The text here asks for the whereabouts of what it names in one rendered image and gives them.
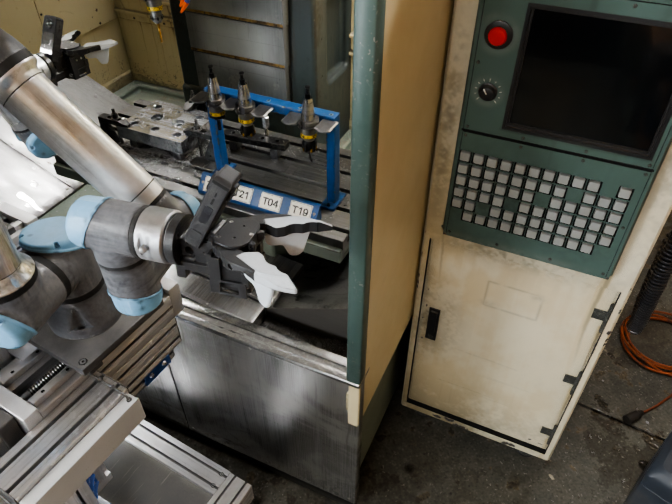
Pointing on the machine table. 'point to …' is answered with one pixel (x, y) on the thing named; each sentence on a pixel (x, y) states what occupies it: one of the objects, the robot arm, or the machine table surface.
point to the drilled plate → (164, 127)
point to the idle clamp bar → (256, 142)
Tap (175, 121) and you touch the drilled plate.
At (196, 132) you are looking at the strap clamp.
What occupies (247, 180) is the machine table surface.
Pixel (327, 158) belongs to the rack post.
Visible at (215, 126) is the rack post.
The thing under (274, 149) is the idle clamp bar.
